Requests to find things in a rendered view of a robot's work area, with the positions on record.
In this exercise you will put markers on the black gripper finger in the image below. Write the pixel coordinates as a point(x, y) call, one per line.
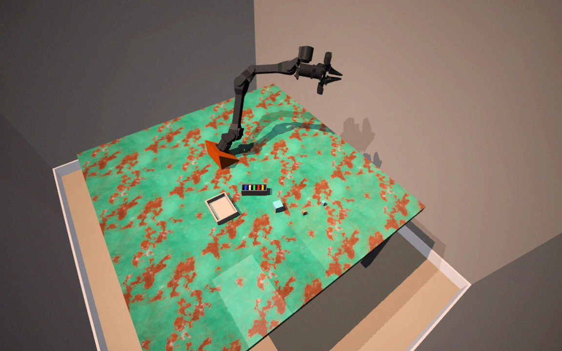
point(331, 79)
point(334, 72)

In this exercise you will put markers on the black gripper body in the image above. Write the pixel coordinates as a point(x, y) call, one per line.
point(317, 72)

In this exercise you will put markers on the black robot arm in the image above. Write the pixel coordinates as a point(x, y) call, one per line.
point(241, 85)

